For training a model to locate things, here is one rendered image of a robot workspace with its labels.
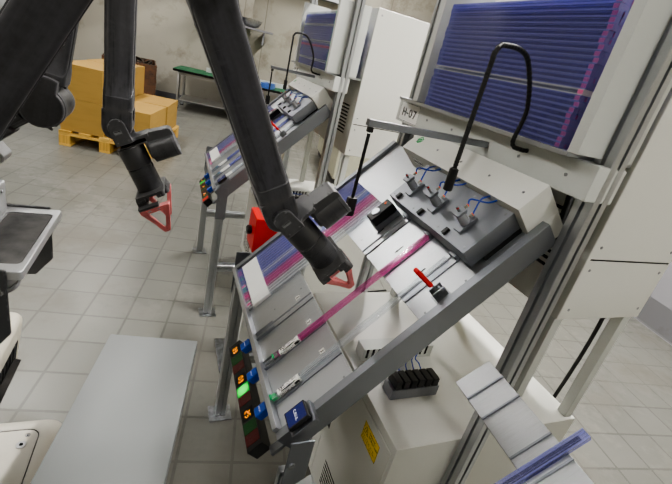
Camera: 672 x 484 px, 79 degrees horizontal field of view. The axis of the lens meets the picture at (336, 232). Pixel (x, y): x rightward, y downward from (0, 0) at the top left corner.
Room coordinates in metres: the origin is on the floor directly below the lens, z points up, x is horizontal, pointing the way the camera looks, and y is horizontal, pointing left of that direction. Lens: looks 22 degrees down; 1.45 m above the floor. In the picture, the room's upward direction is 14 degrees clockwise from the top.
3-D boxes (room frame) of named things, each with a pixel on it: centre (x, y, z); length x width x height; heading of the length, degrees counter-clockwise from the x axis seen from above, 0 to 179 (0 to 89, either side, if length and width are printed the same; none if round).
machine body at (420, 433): (1.20, -0.41, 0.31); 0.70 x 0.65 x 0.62; 26
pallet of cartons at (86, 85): (4.81, 2.75, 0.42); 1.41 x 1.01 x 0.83; 7
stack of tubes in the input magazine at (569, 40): (1.10, -0.33, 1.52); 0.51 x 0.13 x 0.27; 26
